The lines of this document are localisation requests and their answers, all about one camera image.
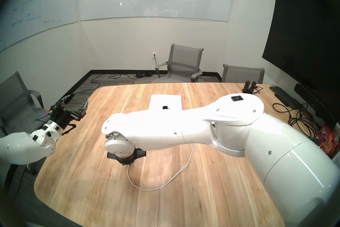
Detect silver MacBook laptop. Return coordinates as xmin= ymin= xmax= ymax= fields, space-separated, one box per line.
xmin=148 ymin=94 xmax=182 ymax=113

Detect colourful red snack package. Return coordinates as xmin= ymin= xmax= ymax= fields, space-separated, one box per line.
xmin=317 ymin=124 xmax=340 ymax=156

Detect black keyboard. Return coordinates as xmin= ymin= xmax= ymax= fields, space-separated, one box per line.
xmin=269 ymin=86 xmax=302 ymax=109

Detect black soundbar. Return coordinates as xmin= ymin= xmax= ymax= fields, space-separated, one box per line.
xmin=294 ymin=83 xmax=339 ymax=128

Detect white MagSafe charging cable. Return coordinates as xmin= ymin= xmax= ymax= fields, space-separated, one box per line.
xmin=127 ymin=143 xmax=194 ymax=191

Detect black charging dock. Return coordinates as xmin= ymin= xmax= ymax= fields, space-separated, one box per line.
xmin=242 ymin=80 xmax=263 ymax=94

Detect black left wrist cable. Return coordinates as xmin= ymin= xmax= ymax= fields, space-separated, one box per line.
xmin=34 ymin=110 xmax=53 ymax=124

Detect grey mesh office chair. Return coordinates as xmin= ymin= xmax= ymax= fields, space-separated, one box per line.
xmin=221 ymin=64 xmax=265 ymax=84

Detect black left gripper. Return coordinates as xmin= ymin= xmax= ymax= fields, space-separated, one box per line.
xmin=49 ymin=93 xmax=89 ymax=136

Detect glass whiteboard with writing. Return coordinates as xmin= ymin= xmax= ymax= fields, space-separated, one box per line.
xmin=0 ymin=0 xmax=79 ymax=53

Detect grey mesh chair with armrests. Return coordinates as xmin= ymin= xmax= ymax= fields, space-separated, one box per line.
xmin=151 ymin=43 xmax=204 ymax=83

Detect black wall television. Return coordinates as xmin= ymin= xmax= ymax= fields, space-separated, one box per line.
xmin=262 ymin=0 xmax=340 ymax=99

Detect black floor cable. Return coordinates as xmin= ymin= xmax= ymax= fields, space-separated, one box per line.
xmin=73 ymin=56 xmax=158 ymax=95

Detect dark grey office chair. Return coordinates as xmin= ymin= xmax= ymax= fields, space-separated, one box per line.
xmin=0 ymin=71 xmax=51 ymax=174

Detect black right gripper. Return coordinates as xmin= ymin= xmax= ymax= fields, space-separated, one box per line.
xmin=107 ymin=150 xmax=147 ymax=166

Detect black tangled table cables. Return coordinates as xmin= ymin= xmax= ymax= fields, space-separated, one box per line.
xmin=272 ymin=101 xmax=318 ymax=139

